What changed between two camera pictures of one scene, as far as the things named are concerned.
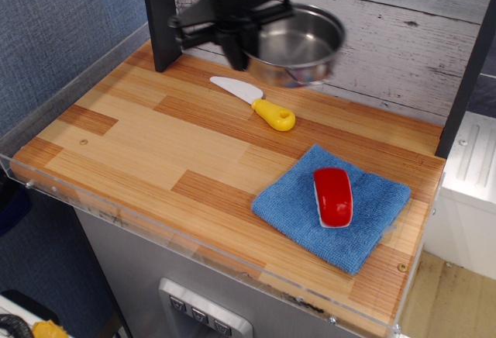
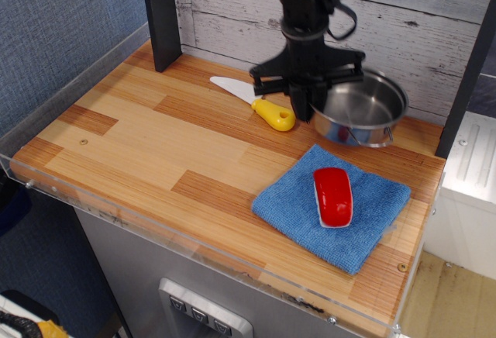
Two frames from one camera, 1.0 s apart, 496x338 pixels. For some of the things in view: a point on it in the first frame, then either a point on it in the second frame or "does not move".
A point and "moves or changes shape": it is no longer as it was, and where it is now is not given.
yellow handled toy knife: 277,117 does not move
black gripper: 229,13 to 306,63
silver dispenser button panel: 187,313 does not move
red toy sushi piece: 334,197 does not move
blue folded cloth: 287,206 does not move
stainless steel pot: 298,50 moves or changes shape
